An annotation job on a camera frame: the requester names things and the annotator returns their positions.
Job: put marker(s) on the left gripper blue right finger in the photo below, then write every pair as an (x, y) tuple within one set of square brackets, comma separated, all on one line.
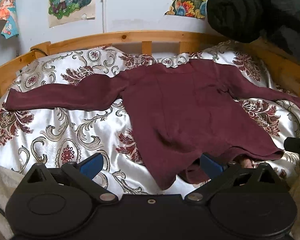
[(222, 177)]

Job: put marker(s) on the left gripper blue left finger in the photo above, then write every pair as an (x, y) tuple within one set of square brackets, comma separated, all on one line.
[(81, 176)]

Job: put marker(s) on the maroon long-sleeve sweater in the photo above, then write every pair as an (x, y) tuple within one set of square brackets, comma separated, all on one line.
[(177, 114)]

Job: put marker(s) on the beige fleece blanket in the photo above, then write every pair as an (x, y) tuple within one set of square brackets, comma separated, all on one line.
[(9, 180)]

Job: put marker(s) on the black hanging coat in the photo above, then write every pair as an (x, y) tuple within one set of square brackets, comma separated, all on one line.
[(278, 21)]

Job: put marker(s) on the anime character poster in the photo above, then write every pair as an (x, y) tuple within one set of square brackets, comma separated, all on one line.
[(66, 11)]

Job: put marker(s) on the orange-haired anime poster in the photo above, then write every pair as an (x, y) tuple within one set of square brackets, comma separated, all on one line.
[(8, 13)]

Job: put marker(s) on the wooden bed frame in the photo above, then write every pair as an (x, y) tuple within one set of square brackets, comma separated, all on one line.
[(284, 69)]

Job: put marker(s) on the white wall pipe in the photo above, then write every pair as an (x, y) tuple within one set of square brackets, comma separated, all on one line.
[(104, 16)]

